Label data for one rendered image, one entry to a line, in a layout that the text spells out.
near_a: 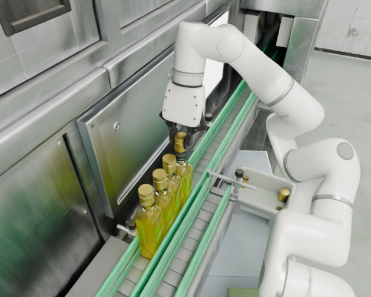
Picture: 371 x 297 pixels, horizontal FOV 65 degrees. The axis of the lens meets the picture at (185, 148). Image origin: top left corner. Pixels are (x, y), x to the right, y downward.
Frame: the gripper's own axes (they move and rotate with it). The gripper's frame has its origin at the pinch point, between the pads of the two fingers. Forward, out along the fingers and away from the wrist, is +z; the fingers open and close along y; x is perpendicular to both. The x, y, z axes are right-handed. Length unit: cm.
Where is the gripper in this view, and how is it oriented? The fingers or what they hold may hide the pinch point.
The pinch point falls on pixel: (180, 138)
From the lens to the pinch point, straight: 77.3
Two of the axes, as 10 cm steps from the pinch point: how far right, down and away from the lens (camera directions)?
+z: -1.1, 8.8, 4.7
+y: 9.0, 2.9, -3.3
